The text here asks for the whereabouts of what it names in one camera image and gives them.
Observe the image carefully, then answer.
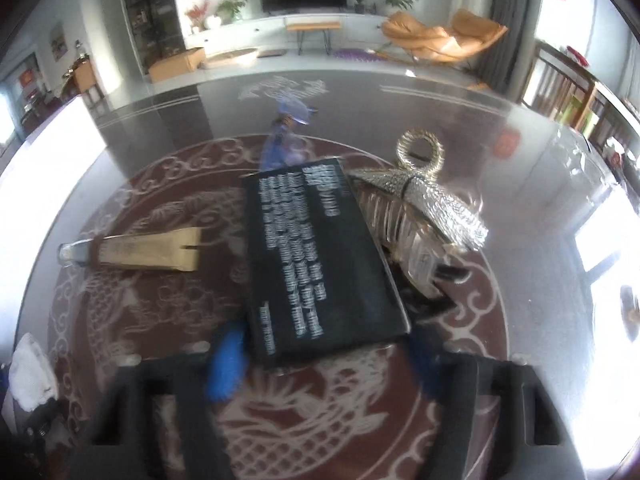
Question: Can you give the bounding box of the wooden bench with metal legs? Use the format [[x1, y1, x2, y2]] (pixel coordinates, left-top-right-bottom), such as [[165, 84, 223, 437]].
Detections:
[[285, 21, 342, 55]]

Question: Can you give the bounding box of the wooden dining chair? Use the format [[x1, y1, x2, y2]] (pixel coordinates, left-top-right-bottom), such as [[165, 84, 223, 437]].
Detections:
[[520, 40, 597, 131]]

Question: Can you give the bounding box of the green potted plant left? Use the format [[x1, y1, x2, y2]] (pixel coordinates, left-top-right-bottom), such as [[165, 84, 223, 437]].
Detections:
[[215, 0, 250, 24]]

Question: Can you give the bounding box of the black rectangular box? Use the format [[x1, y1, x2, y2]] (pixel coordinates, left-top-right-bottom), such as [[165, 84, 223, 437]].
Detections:
[[242, 158, 410, 367]]

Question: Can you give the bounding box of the dark display shelf cabinet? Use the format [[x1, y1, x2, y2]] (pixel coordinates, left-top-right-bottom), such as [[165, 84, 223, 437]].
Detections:
[[122, 0, 186, 75]]

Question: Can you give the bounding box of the white tv cabinet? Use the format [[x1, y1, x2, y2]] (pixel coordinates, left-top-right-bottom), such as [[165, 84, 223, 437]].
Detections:
[[184, 13, 390, 56]]

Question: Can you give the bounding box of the orange lounge chair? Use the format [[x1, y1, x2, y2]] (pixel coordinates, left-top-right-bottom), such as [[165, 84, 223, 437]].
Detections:
[[381, 9, 509, 63]]

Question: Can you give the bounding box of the grey curtain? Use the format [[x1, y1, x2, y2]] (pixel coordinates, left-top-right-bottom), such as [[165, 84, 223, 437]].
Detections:
[[478, 0, 541, 101]]

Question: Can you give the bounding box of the red flower arrangement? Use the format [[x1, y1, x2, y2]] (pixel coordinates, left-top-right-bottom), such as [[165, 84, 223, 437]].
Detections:
[[184, 0, 209, 34]]

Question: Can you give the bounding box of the gold cosmetic tube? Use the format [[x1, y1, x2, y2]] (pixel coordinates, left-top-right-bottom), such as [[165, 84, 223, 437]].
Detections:
[[58, 228, 202, 272]]

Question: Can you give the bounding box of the rhinestone gold hair claw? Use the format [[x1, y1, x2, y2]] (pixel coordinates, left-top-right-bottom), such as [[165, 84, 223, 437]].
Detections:
[[348, 129, 488, 304]]

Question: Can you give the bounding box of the grey knit work glove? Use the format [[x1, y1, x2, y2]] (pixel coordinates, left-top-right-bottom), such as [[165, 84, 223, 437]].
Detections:
[[9, 333, 58, 412]]

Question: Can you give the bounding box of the cardboard box on floor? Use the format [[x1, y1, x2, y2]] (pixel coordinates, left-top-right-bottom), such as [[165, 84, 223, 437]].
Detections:
[[149, 48, 205, 84]]

